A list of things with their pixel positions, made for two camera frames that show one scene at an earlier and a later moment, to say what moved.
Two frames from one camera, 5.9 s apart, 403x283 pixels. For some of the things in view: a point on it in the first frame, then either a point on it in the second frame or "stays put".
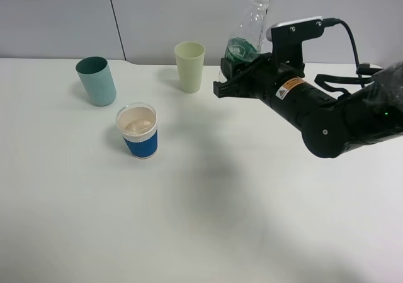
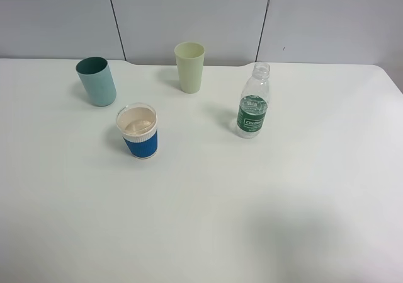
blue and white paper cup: [138, 123] stays put
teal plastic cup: [96, 76] stays put
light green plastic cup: [190, 57] stays put
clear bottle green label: [246, 46] → [254, 102]
